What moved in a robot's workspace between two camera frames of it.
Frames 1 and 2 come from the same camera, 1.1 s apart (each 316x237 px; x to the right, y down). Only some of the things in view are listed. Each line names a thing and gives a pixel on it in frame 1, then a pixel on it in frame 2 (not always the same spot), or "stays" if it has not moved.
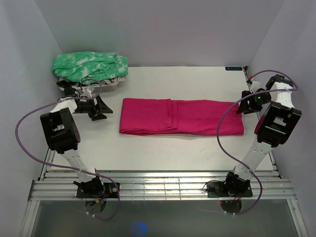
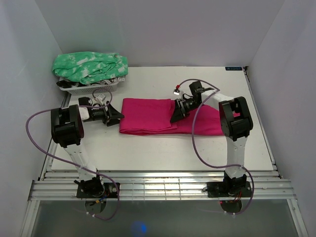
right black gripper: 243,107 → 177,115
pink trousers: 145,116 stays
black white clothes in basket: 67,84 stays
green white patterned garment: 85,66 stays
